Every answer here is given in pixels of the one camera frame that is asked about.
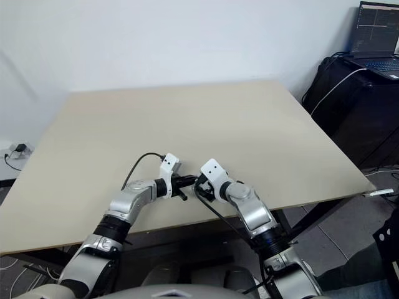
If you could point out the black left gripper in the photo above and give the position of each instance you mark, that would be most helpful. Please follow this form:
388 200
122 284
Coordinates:
176 185

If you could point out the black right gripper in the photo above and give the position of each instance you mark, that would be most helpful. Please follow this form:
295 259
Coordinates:
206 191

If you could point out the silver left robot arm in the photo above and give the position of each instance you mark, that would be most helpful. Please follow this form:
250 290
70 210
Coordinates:
124 202

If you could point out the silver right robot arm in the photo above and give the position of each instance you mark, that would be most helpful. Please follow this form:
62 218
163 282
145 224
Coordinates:
252 208

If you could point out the dark rounded shape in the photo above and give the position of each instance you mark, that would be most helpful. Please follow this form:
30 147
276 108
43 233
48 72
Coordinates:
162 274
241 275

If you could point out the grey robot torso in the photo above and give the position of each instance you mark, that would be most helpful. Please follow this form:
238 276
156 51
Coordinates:
174 294

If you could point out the black cabinet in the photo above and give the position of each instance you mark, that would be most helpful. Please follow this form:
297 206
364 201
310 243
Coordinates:
352 118

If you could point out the black power adapter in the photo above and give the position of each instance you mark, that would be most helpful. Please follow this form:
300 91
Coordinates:
20 148

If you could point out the small white plug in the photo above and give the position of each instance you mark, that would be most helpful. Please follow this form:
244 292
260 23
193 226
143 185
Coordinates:
378 192

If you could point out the white power strip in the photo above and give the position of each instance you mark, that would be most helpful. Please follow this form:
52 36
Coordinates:
9 149

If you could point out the black chair part with holes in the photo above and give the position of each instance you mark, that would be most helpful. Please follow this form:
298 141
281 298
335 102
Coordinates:
385 236

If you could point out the blue denim trouser leg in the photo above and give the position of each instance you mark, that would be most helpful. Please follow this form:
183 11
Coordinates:
368 288

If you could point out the black laptop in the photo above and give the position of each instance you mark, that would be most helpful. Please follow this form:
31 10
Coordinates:
374 40

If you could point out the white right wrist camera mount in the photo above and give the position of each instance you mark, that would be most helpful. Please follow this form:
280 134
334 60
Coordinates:
213 171

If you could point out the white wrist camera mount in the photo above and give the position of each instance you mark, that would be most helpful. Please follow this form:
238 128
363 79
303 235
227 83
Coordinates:
213 171
168 165

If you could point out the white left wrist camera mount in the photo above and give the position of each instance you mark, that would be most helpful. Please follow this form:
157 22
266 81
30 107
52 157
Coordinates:
168 165

